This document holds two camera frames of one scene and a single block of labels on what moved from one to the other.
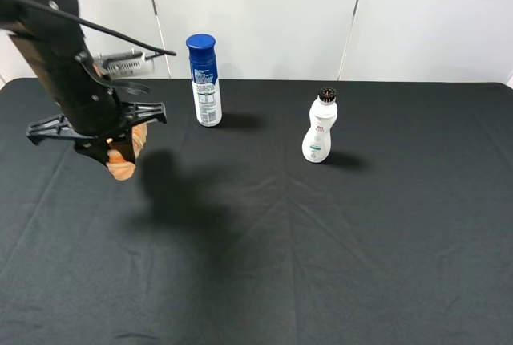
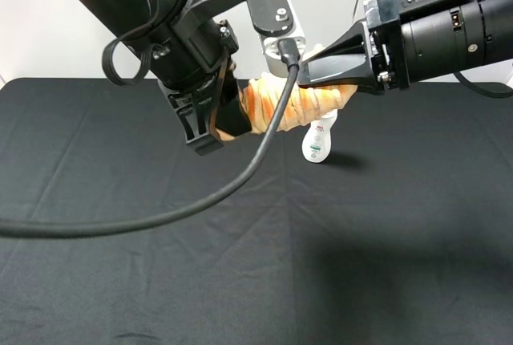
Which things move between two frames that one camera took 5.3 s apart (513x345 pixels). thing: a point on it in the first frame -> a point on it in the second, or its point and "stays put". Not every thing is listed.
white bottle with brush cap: x=317 y=147 stays put
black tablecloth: x=228 y=235 stays put
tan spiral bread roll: x=117 y=164 -> x=260 y=98
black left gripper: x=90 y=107 -> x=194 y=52
